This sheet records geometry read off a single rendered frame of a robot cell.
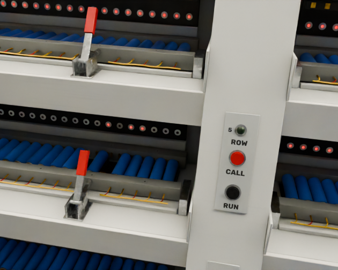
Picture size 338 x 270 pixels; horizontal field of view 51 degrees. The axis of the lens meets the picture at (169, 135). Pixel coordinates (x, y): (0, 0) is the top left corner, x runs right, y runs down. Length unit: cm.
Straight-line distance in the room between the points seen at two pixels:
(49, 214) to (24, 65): 21
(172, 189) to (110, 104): 16
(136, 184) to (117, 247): 9
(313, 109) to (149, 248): 27
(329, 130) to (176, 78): 20
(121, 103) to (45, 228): 20
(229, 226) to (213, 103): 15
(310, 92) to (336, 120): 5
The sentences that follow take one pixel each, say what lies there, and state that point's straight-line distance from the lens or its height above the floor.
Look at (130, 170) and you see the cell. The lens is 56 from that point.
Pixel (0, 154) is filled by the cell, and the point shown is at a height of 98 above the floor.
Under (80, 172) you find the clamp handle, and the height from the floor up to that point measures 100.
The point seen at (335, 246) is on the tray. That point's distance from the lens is 52.
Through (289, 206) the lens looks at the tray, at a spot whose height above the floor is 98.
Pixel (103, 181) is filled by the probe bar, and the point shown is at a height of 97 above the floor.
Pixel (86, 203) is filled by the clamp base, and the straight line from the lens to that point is 52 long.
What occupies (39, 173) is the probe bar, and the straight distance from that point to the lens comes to 58.
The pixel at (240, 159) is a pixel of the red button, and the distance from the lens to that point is 43.
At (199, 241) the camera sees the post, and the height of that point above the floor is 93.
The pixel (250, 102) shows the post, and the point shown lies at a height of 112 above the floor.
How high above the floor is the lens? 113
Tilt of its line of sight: 9 degrees down
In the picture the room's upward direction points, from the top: 6 degrees clockwise
